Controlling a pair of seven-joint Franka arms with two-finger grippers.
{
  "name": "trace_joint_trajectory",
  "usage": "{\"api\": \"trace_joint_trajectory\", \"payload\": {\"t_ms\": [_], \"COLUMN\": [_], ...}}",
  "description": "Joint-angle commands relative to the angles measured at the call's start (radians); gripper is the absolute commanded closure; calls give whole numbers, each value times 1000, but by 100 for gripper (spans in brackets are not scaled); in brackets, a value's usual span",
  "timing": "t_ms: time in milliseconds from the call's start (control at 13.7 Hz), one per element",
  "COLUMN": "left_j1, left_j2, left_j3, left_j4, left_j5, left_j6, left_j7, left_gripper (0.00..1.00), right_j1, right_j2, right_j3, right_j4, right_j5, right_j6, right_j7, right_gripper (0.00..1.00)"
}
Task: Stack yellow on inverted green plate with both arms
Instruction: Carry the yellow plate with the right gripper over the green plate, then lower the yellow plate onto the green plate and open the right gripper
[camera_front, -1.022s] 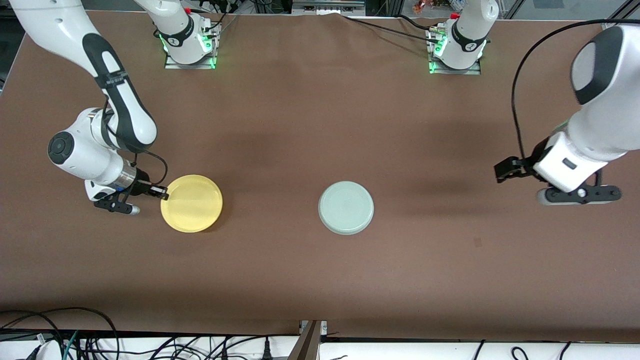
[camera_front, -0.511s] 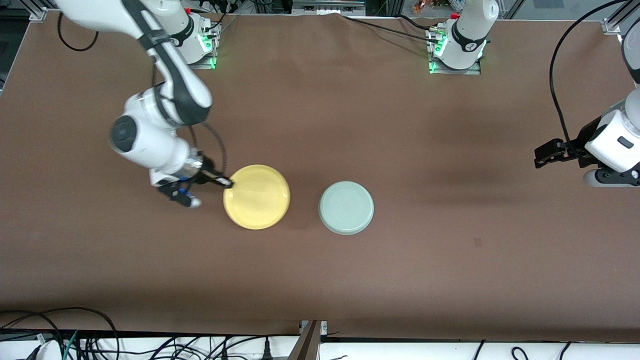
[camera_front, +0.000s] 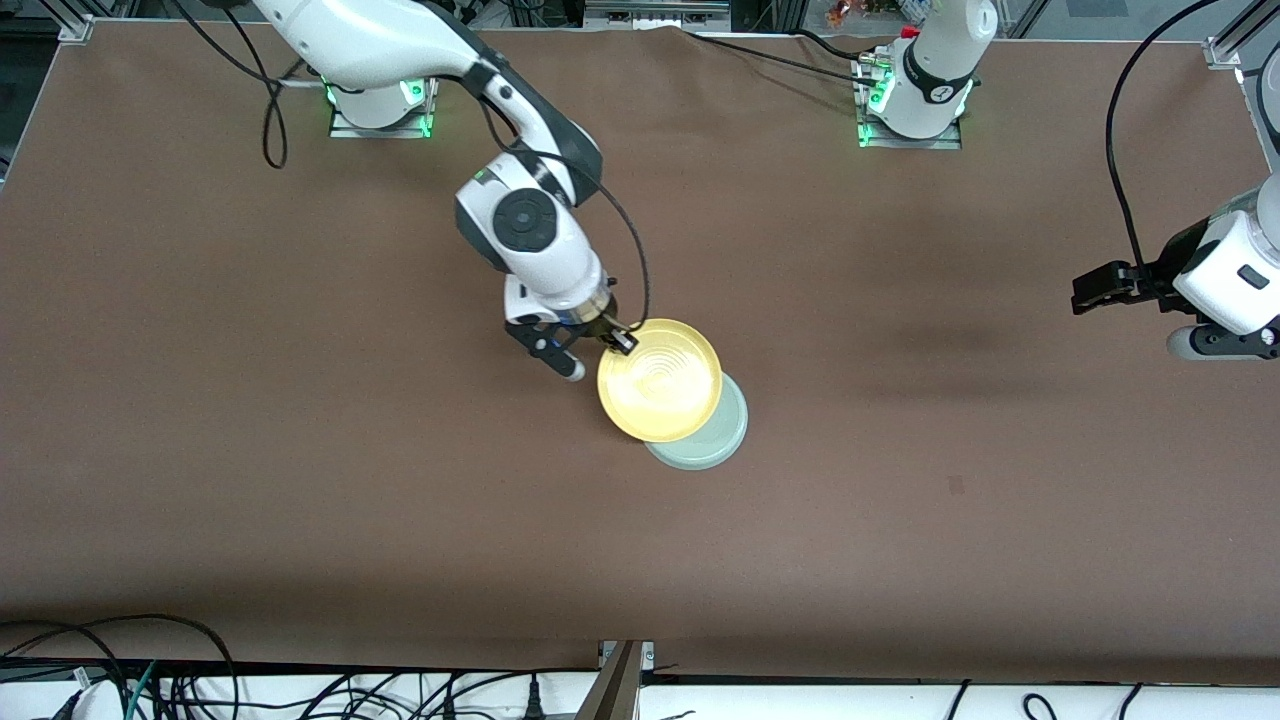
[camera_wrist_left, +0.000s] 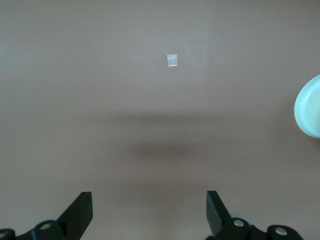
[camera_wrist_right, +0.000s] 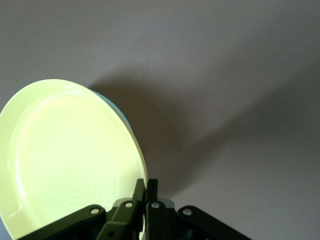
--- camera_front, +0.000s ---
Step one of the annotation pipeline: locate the aluminium profile beam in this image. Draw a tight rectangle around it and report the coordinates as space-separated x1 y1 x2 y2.
574 640 656 720

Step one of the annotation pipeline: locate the long black base cable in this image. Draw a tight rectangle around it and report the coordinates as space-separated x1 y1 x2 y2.
683 30 886 91

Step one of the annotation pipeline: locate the aluminium corner extrusion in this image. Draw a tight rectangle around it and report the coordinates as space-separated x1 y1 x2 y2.
38 0 98 43
1203 0 1280 72

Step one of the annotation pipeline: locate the pale green round plate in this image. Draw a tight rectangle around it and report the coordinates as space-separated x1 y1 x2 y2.
644 371 750 472

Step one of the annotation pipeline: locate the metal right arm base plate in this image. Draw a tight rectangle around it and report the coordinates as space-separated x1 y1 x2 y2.
328 78 441 140

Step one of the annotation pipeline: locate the brown table cloth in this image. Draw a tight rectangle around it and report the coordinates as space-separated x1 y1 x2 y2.
0 20 1280 687

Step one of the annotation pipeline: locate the yellow round plate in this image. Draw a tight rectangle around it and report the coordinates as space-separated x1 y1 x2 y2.
597 318 724 444

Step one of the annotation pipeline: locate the black looping cable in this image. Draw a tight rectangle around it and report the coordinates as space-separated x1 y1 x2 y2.
0 613 239 720

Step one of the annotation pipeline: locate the short black base cable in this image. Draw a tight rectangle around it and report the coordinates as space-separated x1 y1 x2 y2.
797 28 873 61

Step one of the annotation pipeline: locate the teal cable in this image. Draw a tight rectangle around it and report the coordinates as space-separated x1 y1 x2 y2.
124 660 159 720

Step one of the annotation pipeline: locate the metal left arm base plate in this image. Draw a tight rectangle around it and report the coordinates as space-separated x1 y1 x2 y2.
853 52 964 152

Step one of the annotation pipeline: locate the silver metal rail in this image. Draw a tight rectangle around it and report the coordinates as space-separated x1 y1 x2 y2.
584 0 733 32

